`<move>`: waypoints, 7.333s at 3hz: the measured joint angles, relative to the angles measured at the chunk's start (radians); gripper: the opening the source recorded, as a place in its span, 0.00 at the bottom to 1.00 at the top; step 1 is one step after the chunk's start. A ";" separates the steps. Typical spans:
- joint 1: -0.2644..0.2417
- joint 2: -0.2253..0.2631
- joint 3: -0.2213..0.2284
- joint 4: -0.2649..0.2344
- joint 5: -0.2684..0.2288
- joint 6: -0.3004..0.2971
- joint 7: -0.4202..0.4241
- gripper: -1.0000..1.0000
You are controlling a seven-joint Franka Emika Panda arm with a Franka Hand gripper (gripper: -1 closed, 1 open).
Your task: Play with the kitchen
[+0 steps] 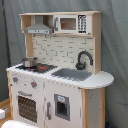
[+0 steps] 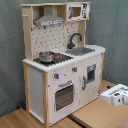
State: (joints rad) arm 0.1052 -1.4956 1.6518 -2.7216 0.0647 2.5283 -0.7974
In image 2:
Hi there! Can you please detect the small metal pot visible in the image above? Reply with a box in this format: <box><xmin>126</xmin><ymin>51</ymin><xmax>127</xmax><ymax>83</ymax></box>
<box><xmin>39</xmin><ymin>51</ymin><xmax>55</xmax><ymax>62</ymax></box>

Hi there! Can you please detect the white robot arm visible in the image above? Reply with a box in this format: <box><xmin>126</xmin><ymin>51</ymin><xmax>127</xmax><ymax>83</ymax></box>
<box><xmin>100</xmin><ymin>84</ymin><xmax>128</xmax><ymax>106</ymax></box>

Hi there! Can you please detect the wooden toy kitchen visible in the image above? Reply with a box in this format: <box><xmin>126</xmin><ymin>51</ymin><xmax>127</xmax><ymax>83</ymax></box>
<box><xmin>22</xmin><ymin>2</ymin><xmax>105</xmax><ymax>128</ymax></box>

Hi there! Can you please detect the black toy stovetop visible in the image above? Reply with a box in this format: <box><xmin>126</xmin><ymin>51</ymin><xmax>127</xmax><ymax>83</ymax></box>
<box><xmin>34</xmin><ymin>51</ymin><xmax>70</xmax><ymax>66</ymax></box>

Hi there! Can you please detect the right red oven knob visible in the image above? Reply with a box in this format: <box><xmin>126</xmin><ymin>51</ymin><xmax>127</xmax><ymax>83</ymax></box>
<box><xmin>72</xmin><ymin>66</ymin><xmax>77</xmax><ymax>72</ymax></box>

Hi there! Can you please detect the red oven knob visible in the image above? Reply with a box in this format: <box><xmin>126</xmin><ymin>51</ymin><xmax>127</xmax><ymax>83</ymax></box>
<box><xmin>72</xmin><ymin>66</ymin><xmax>77</xmax><ymax>72</ymax></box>
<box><xmin>54</xmin><ymin>73</ymin><xmax>60</xmax><ymax>79</ymax></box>

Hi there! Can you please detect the left red oven knob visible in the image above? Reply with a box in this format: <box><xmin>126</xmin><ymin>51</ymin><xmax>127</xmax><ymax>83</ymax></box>
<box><xmin>54</xmin><ymin>73</ymin><xmax>60</xmax><ymax>79</ymax></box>

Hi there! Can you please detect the grey toy sink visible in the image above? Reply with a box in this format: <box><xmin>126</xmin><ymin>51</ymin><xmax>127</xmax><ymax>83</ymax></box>
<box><xmin>66</xmin><ymin>47</ymin><xmax>94</xmax><ymax>56</ymax></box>

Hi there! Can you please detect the black toy faucet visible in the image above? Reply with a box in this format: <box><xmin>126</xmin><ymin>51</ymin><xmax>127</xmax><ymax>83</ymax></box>
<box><xmin>67</xmin><ymin>33</ymin><xmax>82</xmax><ymax>49</ymax></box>

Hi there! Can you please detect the toy dishwasher door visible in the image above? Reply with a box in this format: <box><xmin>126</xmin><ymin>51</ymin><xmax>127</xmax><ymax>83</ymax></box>
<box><xmin>82</xmin><ymin>65</ymin><xmax>96</xmax><ymax>90</ymax></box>

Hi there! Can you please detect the toy oven door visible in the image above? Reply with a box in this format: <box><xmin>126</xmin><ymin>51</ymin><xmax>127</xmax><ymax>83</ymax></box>
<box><xmin>55</xmin><ymin>83</ymin><xmax>74</xmax><ymax>111</ymax></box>

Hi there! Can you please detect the grey range hood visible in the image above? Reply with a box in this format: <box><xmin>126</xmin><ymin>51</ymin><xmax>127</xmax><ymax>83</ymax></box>
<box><xmin>35</xmin><ymin>6</ymin><xmax>64</xmax><ymax>27</ymax></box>

